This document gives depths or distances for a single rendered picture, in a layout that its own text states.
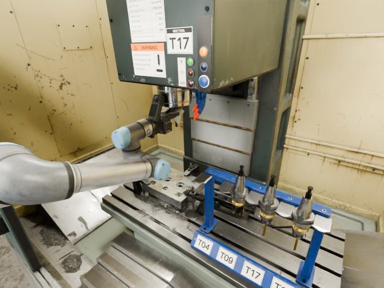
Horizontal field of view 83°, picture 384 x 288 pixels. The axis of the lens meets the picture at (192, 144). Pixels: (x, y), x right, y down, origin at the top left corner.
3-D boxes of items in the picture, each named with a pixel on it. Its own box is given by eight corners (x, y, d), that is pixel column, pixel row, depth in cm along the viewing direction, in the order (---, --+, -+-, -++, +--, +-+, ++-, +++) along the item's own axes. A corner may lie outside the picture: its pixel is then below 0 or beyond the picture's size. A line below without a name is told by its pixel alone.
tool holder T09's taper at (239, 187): (247, 188, 81) (249, 174, 78) (242, 195, 78) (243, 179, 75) (237, 184, 83) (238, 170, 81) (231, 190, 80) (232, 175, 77)
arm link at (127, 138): (112, 148, 83) (107, 128, 79) (134, 138, 91) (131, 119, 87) (126, 154, 79) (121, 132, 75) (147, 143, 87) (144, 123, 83)
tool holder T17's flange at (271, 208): (278, 203, 77) (279, 198, 76) (276, 214, 72) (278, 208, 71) (260, 199, 79) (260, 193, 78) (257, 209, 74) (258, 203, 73)
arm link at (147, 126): (131, 120, 87) (145, 123, 83) (140, 116, 90) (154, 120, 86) (134, 136, 91) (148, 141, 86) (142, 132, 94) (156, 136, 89)
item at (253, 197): (256, 207, 74) (257, 205, 74) (242, 201, 77) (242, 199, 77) (263, 196, 79) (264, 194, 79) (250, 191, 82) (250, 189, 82)
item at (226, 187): (228, 195, 80) (228, 194, 80) (215, 190, 83) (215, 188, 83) (236, 186, 85) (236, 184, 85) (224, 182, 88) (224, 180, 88)
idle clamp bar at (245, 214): (253, 221, 109) (254, 211, 107) (207, 204, 121) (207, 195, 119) (256, 215, 113) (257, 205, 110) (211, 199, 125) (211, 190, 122)
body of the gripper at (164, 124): (161, 127, 103) (142, 136, 94) (159, 109, 99) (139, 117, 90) (174, 130, 99) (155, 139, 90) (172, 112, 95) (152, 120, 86)
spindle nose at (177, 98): (199, 102, 101) (199, 75, 96) (174, 110, 91) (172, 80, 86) (175, 97, 111) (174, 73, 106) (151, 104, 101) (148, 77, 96)
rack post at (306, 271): (310, 290, 79) (331, 230, 66) (295, 281, 82) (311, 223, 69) (315, 268, 86) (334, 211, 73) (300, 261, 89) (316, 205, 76)
